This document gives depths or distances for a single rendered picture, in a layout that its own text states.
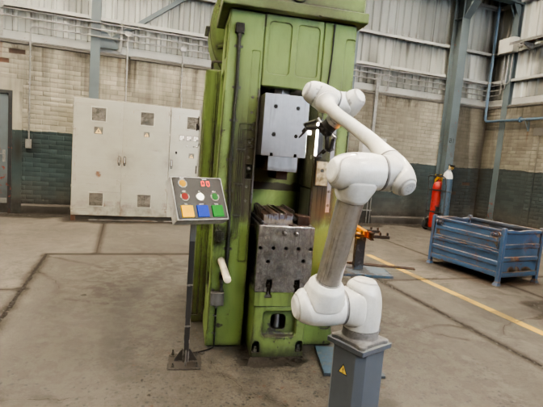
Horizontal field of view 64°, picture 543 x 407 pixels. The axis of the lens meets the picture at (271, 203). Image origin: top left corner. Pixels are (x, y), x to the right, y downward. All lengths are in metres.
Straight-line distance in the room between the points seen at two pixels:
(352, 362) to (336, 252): 0.51
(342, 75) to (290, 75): 0.37
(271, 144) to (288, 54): 0.64
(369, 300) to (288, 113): 1.45
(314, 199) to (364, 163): 1.58
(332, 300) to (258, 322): 1.29
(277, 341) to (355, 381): 1.18
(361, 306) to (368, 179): 0.59
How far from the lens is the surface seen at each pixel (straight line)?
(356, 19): 3.21
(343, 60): 3.18
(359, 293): 1.87
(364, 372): 1.97
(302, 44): 3.12
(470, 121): 11.89
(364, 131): 1.83
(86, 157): 8.06
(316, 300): 1.77
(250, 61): 3.01
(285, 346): 3.10
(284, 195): 3.36
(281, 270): 2.90
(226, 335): 3.21
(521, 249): 6.31
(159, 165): 8.06
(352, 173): 1.50
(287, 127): 2.86
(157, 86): 8.76
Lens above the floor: 1.36
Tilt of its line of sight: 6 degrees down
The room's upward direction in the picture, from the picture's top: 5 degrees clockwise
